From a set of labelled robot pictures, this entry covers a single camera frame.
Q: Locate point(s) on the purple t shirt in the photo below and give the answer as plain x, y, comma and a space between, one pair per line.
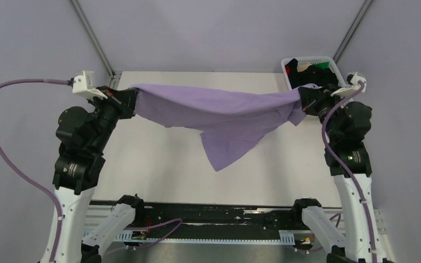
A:
231, 123

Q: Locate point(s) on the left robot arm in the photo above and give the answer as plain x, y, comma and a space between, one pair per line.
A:
83, 136

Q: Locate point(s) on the black t shirt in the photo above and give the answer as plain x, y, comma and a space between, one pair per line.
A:
313, 75

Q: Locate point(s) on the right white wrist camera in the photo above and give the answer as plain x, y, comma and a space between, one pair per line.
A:
354, 81

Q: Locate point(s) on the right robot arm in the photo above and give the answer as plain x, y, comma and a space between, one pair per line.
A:
345, 122

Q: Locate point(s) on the white cable duct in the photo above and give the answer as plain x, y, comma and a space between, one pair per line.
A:
284, 239

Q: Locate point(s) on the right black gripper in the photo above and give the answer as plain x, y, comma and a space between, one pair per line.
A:
309, 98

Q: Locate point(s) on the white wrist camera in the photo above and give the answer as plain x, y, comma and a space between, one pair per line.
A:
83, 85
354, 81

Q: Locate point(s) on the white plastic basket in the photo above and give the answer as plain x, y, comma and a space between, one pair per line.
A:
314, 60

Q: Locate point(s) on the corner metal post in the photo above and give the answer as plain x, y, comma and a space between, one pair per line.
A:
88, 30
355, 25

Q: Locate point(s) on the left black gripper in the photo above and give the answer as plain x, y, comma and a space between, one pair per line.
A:
125, 100

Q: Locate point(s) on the right corner metal post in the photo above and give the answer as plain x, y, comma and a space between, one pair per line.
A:
355, 25

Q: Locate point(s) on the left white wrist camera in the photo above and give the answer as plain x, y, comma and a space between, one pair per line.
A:
83, 85

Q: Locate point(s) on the left corner metal post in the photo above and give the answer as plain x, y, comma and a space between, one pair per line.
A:
88, 30

